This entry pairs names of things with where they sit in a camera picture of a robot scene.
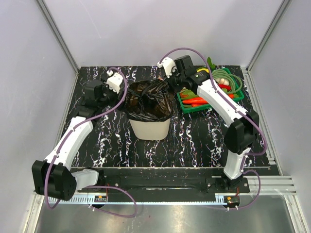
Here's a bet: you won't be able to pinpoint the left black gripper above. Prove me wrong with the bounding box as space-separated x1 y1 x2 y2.
98 78 127 110

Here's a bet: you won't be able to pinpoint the black trash bag roll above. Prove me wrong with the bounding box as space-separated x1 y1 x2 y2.
118 79 174 122

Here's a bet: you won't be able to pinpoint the beige plastic trash bin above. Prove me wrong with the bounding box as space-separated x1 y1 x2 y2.
129 119 170 141

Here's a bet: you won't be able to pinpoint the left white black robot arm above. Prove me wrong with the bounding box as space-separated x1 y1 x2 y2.
32 78 127 201

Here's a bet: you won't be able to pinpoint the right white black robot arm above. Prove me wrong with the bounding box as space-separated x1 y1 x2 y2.
158 55 259 192

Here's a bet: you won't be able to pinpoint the green leafy vegetable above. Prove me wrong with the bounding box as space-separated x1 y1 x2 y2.
179 57 231 98

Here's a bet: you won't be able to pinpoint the yellow white napa cabbage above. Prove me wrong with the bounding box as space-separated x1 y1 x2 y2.
197 67 209 73

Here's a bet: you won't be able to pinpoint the green plastic basket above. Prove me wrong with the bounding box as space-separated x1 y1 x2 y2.
177 68 244 114

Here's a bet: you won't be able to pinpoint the large orange carrot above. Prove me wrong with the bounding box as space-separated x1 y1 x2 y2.
182 97 208 105

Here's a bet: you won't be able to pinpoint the red chili pepper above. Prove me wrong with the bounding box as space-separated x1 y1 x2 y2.
218 84 231 91

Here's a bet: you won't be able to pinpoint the green long beans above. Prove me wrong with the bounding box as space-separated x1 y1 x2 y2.
212 68 242 94

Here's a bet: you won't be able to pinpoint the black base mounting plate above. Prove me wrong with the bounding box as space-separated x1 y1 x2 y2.
77 166 251 202

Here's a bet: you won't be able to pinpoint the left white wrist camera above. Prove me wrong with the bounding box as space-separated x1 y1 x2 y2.
106 70 123 94

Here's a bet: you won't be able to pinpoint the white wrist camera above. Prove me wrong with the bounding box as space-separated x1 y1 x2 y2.
106 70 123 94
157 57 176 78

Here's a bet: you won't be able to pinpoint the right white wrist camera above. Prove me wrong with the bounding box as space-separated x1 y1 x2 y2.
157 57 176 78

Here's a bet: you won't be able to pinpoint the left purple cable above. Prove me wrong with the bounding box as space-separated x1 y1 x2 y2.
45 67 138 218

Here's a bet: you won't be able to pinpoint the aluminium frame rail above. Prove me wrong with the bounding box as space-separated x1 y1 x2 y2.
35 182 309 233

